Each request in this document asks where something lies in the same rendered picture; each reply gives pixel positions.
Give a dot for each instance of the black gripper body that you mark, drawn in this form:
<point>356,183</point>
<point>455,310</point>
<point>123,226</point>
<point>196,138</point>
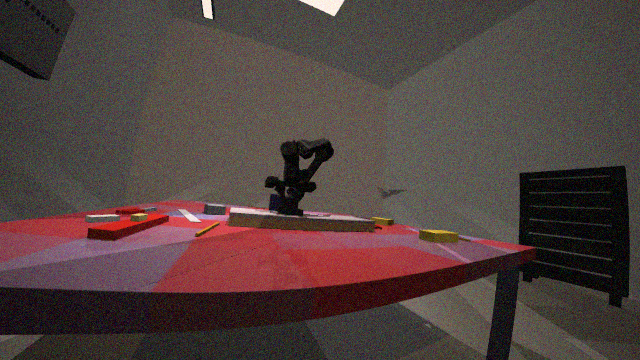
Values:
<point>272,181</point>

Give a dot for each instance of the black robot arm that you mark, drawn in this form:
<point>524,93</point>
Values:
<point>291,150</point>

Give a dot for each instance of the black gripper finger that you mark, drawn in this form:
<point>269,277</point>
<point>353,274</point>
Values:
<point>299,192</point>
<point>281,192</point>

